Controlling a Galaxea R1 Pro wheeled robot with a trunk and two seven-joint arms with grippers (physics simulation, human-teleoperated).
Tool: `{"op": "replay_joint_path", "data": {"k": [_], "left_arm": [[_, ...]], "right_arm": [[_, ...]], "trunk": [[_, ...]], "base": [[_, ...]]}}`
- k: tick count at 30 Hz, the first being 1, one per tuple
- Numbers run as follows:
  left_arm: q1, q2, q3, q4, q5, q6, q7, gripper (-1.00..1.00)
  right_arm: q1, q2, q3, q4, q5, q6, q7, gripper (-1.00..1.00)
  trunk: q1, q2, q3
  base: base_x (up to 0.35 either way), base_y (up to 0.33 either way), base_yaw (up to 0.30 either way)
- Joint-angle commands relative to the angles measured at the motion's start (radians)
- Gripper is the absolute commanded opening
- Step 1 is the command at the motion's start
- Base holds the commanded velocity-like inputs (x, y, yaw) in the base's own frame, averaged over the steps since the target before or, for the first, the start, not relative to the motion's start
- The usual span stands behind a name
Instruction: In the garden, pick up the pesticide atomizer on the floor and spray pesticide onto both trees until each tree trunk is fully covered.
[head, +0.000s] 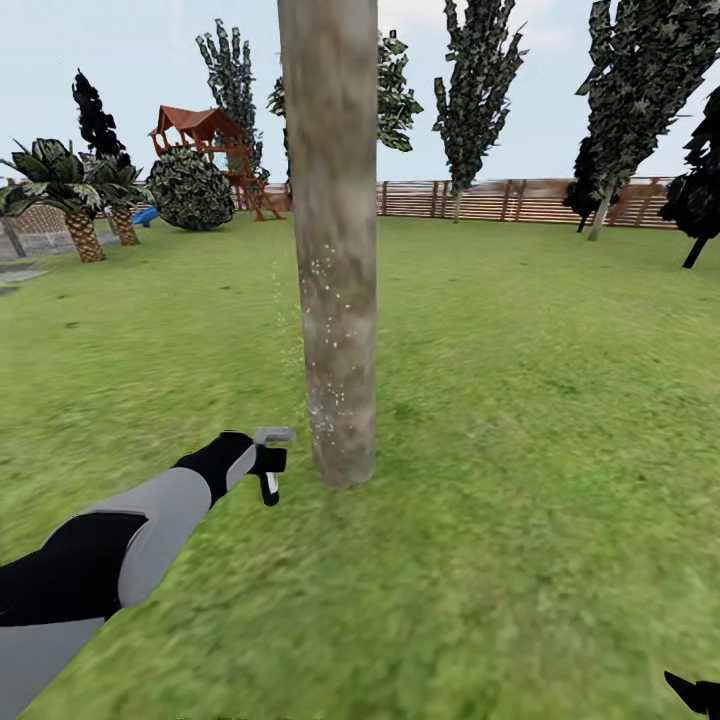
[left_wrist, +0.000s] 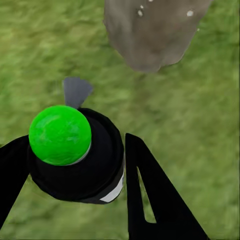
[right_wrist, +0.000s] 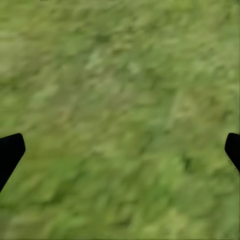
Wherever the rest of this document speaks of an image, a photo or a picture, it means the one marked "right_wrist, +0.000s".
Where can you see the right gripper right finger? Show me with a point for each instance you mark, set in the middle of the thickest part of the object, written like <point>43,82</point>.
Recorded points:
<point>232,148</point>

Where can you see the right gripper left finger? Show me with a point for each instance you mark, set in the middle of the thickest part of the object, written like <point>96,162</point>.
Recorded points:
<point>12,149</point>

